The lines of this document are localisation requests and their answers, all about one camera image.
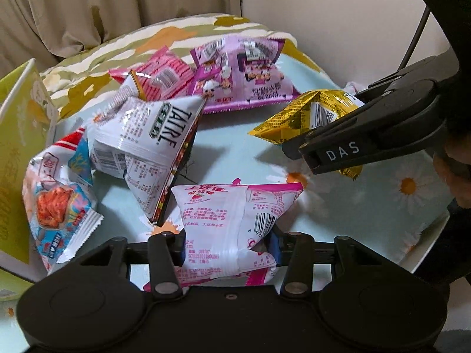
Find yellow-green cardboard box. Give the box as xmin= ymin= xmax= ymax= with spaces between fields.
xmin=0 ymin=58 xmax=61 ymax=302

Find gold yellow snack bag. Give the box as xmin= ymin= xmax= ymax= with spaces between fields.
xmin=248 ymin=89 xmax=365 ymax=181

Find beige curtain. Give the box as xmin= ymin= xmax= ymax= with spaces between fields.
xmin=0 ymin=0 xmax=243 ymax=70

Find floral striped blanket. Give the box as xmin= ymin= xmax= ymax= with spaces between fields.
xmin=39 ymin=13 xmax=321 ymax=118

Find person's right hand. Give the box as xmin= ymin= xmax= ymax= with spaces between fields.
xmin=434 ymin=129 xmax=471 ymax=207

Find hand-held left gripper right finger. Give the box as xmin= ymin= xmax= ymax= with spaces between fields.
xmin=267 ymin=230 xmax=400 ymax=298

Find pile of snack packets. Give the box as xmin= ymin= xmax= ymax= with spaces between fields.
xmin=22 ymin=33 xmax=302 ymax=274

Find white pink snack bag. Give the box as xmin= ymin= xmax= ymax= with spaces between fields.
xmin=143 ymin=182 xmax=306 ymax=293

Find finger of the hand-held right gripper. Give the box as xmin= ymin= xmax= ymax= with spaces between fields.
xmin=281 ymin=108 xmax=437 ymax=175
xmin=356 ymin=56 xmax=460 ymax=98

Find black cable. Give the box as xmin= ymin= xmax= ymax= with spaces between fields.
xmin=398 ymin=5 xmax=433 ymax=70

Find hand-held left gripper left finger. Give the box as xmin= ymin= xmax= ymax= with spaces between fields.
xmin=74 ymin=231 xmax=186 ymax=299

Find light blue floral tablecloth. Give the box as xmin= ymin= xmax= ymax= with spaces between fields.
xmin=0 ymin=51 xmax=459 ymax=342

